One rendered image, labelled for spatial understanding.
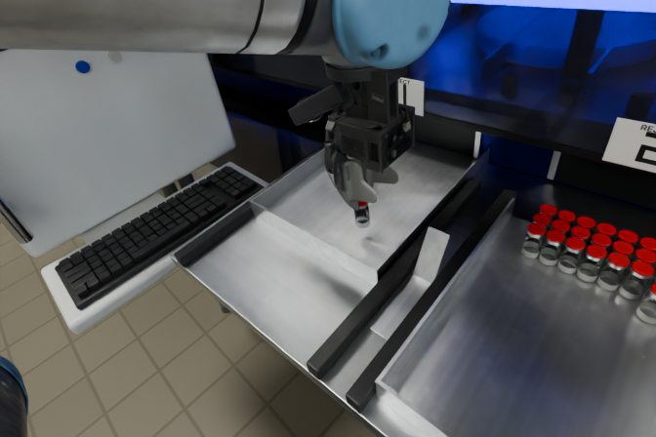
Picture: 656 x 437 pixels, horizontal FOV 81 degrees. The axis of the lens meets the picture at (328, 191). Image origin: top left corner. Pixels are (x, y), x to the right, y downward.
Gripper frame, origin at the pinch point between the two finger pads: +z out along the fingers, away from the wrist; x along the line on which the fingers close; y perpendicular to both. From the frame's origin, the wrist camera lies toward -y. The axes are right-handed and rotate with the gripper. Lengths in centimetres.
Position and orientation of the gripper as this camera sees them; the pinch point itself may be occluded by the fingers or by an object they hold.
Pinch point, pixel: (356, 195)
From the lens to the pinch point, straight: 55.2
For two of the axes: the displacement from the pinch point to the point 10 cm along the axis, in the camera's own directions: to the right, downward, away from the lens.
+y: 7.4, 3.3, -5.8
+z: 1.3, 7.9, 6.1
